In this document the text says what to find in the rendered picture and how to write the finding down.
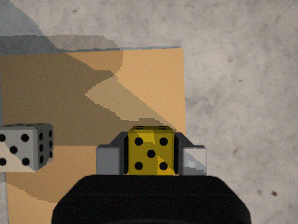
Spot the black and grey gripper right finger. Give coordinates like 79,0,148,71
174,132,207,175

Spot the white die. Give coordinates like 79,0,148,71
0,123,54,172

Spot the tan mat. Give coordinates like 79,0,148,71
0,48,186,224

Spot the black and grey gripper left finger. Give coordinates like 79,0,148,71
96,132,129,175

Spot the yellow die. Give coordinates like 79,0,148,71
128,126,175,175

